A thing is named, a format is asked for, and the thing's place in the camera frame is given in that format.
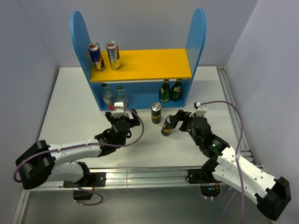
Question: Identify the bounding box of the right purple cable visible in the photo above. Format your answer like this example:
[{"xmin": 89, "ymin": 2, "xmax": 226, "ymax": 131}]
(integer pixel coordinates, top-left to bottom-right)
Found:
[{"xmin": 200, "ymin": 100, "xmax": 243, "ymax": 224}]

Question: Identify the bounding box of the blue and yellow wooden shelf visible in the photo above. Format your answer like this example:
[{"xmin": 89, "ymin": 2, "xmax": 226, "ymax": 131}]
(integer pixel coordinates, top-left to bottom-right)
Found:
[{"xmin": 70, "ymin": 8, "xmax": 206, "ymax": 111}]

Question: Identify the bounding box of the green bottle yellow label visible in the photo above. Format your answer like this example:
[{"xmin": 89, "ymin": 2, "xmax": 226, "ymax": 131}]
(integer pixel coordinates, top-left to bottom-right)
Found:
[{"xmin": 159, "ymin": 79, "xmax": 170, "ymax": 103}]

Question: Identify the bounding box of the aluminium side rail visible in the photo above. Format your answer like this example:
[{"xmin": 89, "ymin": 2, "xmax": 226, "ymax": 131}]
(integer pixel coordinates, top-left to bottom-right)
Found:
[{"xmin": 216, "ymin": 66, "xmax": 263, "ymax": 169}]

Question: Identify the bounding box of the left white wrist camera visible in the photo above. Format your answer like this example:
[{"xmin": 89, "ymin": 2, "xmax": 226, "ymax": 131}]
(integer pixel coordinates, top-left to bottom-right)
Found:
[{"xmin": 109, "ymin": 102, "xmax": 127, "ymax": 118}]

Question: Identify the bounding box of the green Perrier bottle red label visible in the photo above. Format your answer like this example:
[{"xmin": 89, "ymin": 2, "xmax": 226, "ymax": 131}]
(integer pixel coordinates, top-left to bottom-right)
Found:
[{"xmin": 171, "ymin": 79, "xmax": 182, "ymax": 102}]

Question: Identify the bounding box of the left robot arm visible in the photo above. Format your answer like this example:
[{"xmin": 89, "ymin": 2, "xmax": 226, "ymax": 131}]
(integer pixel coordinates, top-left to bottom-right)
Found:
[{"xmin": 13, "ymin": 106, "xmax": 144, "ymax": 190}]

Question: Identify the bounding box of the clear Chang bottle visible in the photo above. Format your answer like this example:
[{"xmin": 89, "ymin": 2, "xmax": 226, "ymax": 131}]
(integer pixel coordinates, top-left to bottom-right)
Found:
[
  {"xmin": 101, "ymin": 83, "xmax": 114, "ymax": 105},
  {"xmin": 116, "ymin": 85, "xmax": 128, "ymax": 107}
]

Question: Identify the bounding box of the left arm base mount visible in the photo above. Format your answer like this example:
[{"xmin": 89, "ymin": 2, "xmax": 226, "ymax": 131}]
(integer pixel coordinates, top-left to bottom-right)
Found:
[{"xmin": 63, "ymin": 172, "xmax": 106, "ymax": 203}]

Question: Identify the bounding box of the black yellow can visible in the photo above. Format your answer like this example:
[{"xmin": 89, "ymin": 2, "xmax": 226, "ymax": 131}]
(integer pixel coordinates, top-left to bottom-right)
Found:
[{"xmin": 161, "ymin": 115, "xmax": 172, "ymax": 136}]

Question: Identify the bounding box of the silver gold Red Bull can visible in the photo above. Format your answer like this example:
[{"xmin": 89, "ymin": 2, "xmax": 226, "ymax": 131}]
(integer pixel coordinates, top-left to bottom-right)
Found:
[{"xmin": 106, "ymin": 41, "xmax": 121, "ymax": 70}]

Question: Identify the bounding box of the blue silver Red Bull can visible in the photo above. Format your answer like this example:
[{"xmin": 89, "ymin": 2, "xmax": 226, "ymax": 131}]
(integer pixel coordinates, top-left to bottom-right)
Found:
[{"xmin": 88, "ymin": 42, "xmax": 105, "ymax": 71}]

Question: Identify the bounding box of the aluminium front rail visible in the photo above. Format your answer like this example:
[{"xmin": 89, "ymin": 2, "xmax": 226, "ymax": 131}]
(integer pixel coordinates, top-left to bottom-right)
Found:
[{"xmin": 22, "ymin": 166, "xmax": 232, "ymax": 192}]

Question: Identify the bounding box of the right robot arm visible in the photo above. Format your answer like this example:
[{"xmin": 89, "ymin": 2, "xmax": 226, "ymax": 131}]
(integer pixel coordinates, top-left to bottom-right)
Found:
[{"xmin": 166, "ymin": 110, "xmax": 291, "ymax": 221}]

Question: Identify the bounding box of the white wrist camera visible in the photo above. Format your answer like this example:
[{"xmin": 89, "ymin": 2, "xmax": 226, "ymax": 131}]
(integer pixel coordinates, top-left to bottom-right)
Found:
[
  {"xmin": 109, "ymin": 102, "xmax": 127, "ymax": 118},
  {"xmin": 189, "ymin": 101, "xmax": 208, "ymax": 118}
]

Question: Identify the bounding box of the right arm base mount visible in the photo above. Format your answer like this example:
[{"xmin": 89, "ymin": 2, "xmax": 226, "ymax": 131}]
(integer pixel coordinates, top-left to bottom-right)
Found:
[{"xmin": 185, "ymin": 168, "xmax": 221, "ymax": 198}]

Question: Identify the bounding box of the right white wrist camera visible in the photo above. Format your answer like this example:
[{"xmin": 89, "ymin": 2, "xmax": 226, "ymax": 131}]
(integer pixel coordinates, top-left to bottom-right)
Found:
[{"xmin": 189, "ymin": 101, "xmax": 208, "ymax": 118}]

